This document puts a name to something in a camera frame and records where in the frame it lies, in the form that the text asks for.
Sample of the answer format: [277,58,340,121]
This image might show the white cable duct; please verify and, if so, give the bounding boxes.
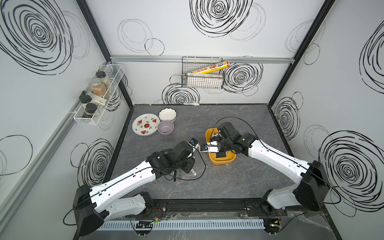
[98,219,265,231]

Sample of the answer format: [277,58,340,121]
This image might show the watermelon pattern plate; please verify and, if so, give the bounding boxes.
[132,114,161,137]

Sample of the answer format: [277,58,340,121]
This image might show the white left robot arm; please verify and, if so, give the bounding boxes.
[73,139,199,237]

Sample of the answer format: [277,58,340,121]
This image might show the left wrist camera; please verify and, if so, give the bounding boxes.
[189,138,200,152]

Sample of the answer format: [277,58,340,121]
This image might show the black wire basket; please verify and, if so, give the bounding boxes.
[181,57,224,89]

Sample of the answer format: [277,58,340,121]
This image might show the yellow foil wrap box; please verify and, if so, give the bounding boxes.
[192,61,230,74]

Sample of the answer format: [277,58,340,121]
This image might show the clear wall shelf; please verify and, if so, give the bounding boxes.
[74,64,125,126]

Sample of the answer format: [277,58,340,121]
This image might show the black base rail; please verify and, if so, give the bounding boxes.
[89,197,325,220]

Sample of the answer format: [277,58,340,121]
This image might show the yellow storage box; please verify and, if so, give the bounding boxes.
[205,128,236,165]

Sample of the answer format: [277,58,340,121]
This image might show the purple bowl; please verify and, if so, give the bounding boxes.
[158,121,175,136]

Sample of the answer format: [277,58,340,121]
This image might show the spice jar brown contents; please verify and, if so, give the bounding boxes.
[90,79,108,97]

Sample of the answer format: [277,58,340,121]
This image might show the white scalloped bowl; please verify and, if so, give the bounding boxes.
[159,108,177,123]

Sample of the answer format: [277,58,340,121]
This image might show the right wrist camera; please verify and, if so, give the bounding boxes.
[202,145,220,153]

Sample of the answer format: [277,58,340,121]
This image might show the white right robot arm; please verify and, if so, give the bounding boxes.
[201,122,331,211]

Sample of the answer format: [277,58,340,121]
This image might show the spice jar black lid nearest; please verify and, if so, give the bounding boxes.
[82,103,98,118]

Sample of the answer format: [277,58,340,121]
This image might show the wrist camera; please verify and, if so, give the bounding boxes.
[202,145,220,153]
[189,138,200,152]

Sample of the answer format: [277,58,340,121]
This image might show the spice jar black lid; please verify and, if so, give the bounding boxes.
[79,95,97,109]
[82,103,98,118]
[96,71,112,89]

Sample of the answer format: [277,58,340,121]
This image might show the spice jar black lid front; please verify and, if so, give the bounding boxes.
[79,95,97,109]

